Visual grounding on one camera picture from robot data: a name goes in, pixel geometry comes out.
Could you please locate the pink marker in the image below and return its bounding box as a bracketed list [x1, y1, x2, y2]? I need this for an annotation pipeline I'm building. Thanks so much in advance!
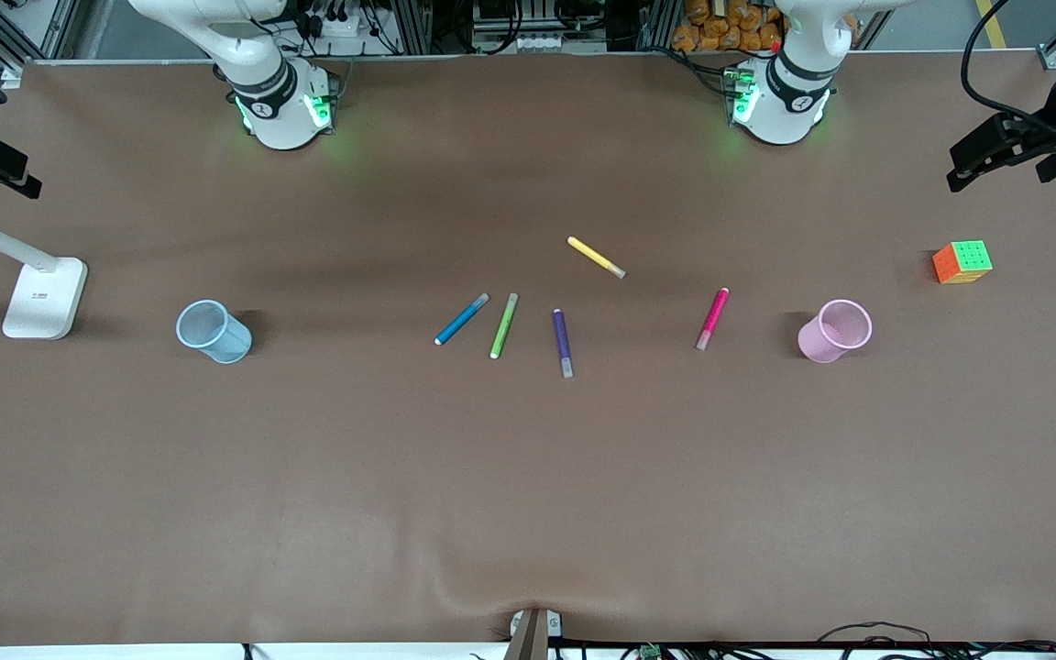
[695, 287, 731, 352]

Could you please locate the blue marker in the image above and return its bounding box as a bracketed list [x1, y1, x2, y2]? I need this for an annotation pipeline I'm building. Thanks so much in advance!
[434, 292, 490, 347]

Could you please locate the colourful puzzle cube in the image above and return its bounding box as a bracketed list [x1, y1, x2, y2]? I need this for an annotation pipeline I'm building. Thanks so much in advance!
[932, 240, 994, 285]

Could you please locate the white lamp stand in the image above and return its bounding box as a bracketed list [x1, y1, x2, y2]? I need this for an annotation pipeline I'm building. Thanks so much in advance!
[0, 203, 89, 341]

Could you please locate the translucent pink cup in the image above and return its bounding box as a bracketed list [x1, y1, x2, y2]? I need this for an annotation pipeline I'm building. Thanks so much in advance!
[797, 299, 874, 365]

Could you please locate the orange lumpy objects pile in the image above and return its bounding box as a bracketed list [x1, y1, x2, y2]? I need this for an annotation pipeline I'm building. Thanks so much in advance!
[670, 0, 786, 53]

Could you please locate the translucent blue cup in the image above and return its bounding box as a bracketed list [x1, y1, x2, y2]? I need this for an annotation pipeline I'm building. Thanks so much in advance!
[175, 299, 253, 365]

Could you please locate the white power strip with plugs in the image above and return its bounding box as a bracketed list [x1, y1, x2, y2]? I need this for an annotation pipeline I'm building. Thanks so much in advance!
[303, 7, 401, 58]

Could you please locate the yellow marker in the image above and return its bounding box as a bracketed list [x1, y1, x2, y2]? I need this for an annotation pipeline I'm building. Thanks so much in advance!
[566, 236, 627, 280]

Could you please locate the purple marker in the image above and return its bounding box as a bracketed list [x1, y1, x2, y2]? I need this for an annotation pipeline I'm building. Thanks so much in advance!
[552, 308, 575, 380]

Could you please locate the green marker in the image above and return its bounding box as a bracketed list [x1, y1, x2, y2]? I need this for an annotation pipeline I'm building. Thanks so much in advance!
[489, 292, 520, 360]

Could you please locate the brown table cover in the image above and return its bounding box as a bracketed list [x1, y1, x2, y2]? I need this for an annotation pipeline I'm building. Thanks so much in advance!
[0, 50, 1056, 647]

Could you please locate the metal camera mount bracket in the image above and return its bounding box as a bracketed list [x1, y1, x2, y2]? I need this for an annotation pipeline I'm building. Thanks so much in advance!
[504, 608, 564, 660]

